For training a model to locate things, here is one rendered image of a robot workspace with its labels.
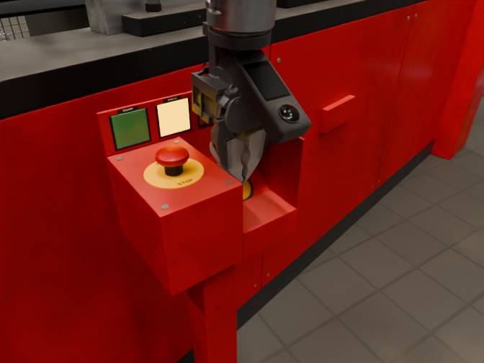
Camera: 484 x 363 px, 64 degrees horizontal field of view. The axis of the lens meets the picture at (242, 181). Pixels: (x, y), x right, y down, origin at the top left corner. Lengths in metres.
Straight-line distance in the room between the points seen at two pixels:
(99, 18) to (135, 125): 0.28
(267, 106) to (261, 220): 0.16
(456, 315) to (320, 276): 0.43
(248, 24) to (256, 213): 0.24
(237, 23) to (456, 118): 1.92
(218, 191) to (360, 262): 1.14
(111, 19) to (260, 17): 0.37
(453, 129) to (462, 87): 0.22
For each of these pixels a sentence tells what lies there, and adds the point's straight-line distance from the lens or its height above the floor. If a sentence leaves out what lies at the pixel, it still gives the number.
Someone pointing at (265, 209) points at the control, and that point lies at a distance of 0.54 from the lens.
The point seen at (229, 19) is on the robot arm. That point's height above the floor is 0.95.
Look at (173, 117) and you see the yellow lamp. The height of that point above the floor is 0.81.
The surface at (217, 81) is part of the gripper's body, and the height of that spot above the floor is 0.87.
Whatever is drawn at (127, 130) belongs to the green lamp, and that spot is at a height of 0.81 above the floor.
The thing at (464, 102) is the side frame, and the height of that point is 0.32.
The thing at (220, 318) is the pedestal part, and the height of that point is 0.50.
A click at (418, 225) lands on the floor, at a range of 1.78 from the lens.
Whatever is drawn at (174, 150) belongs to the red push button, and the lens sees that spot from 0.46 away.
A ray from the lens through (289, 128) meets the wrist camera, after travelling 0.41.
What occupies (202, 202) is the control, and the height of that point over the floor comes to 0.78.
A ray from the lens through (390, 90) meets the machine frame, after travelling 1.50.
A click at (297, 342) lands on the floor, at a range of 1.26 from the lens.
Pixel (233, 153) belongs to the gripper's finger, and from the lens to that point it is 0.50.
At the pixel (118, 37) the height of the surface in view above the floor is 0.88.
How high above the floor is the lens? 1.02
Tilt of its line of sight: 33 degrees down
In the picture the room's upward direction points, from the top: straight up
